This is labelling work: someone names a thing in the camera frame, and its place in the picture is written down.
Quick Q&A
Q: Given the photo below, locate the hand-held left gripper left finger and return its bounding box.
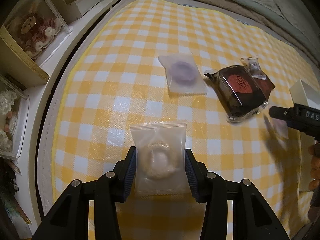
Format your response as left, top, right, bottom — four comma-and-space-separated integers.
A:
32, 146, 137, 240

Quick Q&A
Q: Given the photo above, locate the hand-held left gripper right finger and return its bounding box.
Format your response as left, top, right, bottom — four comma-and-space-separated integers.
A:
184, 148, 287, 240

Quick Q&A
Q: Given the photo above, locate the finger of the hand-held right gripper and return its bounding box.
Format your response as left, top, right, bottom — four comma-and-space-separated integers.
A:
269, 104, 302, 128

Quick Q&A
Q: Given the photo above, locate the white cardboard box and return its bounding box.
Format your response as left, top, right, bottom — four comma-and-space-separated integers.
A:
289, 79, 320, 108

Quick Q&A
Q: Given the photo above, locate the white ring cookie packet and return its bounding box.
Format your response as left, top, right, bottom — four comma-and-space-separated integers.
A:
130, 121, 192, 197

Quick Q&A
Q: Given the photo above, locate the dark mooncake packet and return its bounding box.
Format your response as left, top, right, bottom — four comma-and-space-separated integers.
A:
204, 65, 269, 123

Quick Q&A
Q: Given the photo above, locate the small clear candy packet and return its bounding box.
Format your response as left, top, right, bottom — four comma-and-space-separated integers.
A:
240, 56, 266, 79

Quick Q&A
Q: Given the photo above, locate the purple ring cookie packet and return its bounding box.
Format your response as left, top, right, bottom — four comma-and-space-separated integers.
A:
158, 54, 208, 99

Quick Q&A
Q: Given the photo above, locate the person's right hand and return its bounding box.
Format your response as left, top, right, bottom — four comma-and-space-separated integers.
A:
308, 142, 320, 192

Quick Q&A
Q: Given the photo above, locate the yellow checkered mat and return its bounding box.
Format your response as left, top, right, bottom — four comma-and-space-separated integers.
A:
51, 0, 320, 240

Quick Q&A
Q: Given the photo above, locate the boxed white doll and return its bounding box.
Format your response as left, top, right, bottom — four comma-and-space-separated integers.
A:
0, 75, 29, 158

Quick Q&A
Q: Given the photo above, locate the wooden bedside shelf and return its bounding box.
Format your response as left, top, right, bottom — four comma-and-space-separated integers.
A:
0, 0, 128, 240

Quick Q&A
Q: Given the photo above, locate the boxed red doll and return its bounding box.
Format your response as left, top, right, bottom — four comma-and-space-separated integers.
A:
0, 0, 73, 60

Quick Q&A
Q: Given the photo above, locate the white wooden organizer box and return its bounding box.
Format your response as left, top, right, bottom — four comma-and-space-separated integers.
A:
46, 0, 100, 22

